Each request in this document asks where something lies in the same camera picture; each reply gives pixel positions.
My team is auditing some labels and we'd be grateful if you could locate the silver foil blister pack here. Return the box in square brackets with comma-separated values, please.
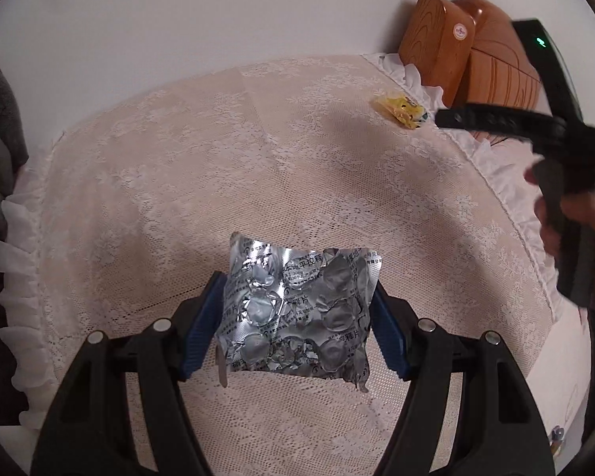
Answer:
[216, 232, 382, 391]

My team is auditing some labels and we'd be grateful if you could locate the right hand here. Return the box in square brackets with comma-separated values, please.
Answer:
[526, 159, 595, 312]

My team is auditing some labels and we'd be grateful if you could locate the wooden headboard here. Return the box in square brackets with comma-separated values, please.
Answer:
[396, 0, 544, 153]

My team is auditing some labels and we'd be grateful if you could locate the yellow candy wrapper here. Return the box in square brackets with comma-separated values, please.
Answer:
[375, 95, 429, 130]

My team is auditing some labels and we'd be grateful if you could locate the lace nightstand cover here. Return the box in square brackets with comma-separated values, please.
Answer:
[0, 54, 572, 476]

